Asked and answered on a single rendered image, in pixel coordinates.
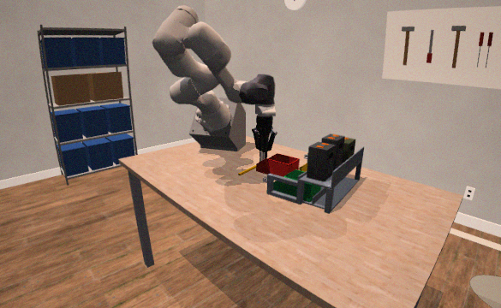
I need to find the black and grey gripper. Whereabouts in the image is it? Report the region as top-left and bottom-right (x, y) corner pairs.
(252, 115), (277, 162)

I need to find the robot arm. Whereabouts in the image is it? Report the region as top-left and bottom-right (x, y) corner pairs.
(152, 5), (276, 132)

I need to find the red bin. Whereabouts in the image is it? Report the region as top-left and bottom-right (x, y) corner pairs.
(257, 153), (300, 177)

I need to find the grey metal shelf rack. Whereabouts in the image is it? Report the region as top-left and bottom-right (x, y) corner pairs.
(263, 146), (364, 214)

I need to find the green open bin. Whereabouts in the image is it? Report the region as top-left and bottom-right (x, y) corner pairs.
(273, 169), (321, 202)

